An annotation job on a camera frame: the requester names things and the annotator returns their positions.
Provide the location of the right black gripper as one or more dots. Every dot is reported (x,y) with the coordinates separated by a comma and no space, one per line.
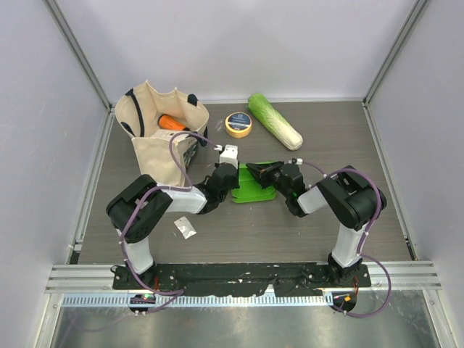
(262,172)

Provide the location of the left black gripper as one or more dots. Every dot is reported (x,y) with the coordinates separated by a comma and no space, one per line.
(235,184)

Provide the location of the green paper box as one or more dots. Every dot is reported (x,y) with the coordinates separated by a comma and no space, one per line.
(250,191)

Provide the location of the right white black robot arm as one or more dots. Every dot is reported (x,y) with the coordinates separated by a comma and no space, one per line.
(354,199)

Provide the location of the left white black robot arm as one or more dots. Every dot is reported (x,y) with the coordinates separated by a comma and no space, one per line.
(137,210)

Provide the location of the napa cabbage toy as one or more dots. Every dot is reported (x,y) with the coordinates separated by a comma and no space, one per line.
(274,122)

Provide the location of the yellow masking tape roll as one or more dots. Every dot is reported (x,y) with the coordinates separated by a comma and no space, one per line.
(238,125)

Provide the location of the small clear plastic bag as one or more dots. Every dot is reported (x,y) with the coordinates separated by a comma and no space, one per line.
(185,227)

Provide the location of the beige canvas tote bag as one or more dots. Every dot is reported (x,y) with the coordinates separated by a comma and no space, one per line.
(160,153)

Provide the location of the orange bottle in bag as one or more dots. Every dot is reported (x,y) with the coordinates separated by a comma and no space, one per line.
(168,122)

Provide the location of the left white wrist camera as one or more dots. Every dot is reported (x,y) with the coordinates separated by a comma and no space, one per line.
(229,155)

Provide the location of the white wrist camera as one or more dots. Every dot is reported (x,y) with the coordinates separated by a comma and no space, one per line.
(296,161)
(229,155)

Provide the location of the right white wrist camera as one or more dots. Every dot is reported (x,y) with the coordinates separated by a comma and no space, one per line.
(296,161)

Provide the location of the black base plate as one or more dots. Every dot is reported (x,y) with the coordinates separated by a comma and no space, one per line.
(288,279)

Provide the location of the aluminium frame rail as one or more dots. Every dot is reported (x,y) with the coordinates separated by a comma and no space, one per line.
(79,279)

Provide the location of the white slotted cable duct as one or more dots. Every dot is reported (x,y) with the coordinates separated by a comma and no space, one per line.
(269,299)

